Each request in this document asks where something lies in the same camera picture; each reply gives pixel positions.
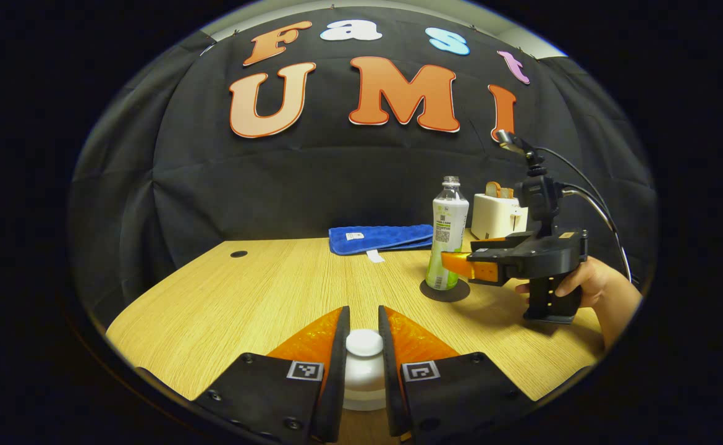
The clear water bottle green label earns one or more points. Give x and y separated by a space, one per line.
448 228

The white toaster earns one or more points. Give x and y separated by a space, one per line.
494 216

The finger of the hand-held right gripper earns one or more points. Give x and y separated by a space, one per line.
500 242
482 269

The toast slice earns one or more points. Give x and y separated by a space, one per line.
493 189
508 193

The dark round coaster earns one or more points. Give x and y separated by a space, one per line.
454 293

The blue folded towel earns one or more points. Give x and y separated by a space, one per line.
380 238

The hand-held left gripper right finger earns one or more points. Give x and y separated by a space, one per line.
391 383

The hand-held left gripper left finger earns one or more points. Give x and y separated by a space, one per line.
337 383

